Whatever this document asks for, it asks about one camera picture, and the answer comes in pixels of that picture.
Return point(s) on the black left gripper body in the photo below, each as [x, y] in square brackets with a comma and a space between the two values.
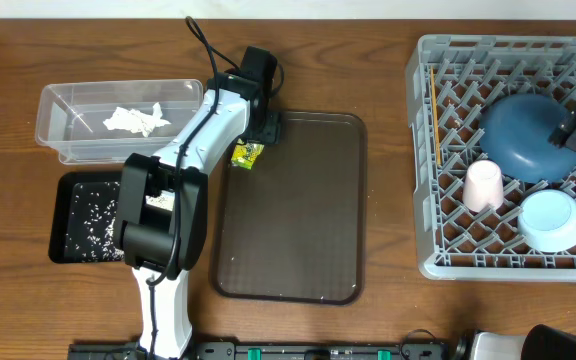
[269, 129]

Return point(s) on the yellow green snack wrapper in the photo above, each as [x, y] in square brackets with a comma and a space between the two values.
[245, 154]

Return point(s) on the dark blue bowl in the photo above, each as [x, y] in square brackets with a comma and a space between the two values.
[516, 137]

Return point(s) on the light blue small bowl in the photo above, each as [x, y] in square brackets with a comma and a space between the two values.
[547, 221]

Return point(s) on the pink plastic cup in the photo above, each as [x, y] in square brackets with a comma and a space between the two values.
[483, 186]

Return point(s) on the white tissue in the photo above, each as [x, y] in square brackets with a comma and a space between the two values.
[135, 121]

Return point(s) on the wooden chopstick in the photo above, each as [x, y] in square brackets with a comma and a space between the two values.
[435, 118]

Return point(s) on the white rice pile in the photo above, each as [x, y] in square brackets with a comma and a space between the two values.
[90, 225]

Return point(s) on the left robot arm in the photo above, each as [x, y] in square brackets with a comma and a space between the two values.
[161, 218]

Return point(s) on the grey dishwasher rack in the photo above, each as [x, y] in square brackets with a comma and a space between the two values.
[471, 73]

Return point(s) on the black waste tray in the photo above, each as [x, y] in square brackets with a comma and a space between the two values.
[63, 199]

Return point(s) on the brown serving tray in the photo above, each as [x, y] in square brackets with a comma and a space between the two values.
[292, 228]

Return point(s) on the clear plastic bin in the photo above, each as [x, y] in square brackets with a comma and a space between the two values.
[70, 117]

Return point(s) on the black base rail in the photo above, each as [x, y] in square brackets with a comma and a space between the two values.
[231, 351]

